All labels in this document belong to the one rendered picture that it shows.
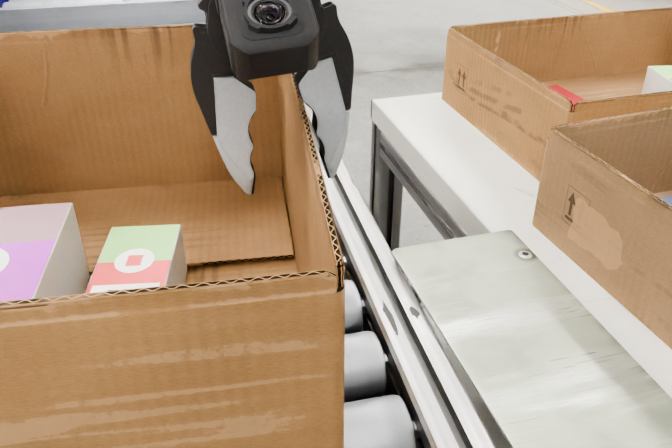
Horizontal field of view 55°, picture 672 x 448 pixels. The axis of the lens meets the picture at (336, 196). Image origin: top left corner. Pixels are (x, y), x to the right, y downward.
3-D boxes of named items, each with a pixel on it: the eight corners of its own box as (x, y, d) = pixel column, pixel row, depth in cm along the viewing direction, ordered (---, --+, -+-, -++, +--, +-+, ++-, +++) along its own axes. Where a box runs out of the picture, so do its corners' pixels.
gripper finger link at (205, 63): (258, 127, 44) (267, -1, 40) (262, 138, 43) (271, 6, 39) (188, 126, 43) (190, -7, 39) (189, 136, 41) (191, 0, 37)
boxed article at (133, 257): (187, 269, 54) (181, 223, 51) (170, 355, 45) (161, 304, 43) (120, 272, 53) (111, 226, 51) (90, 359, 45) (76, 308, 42)
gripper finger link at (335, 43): (364, 94, 44) (322, -29, 40) (370, 102, 43) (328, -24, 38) (301, 120, 44) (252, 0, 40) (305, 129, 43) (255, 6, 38)
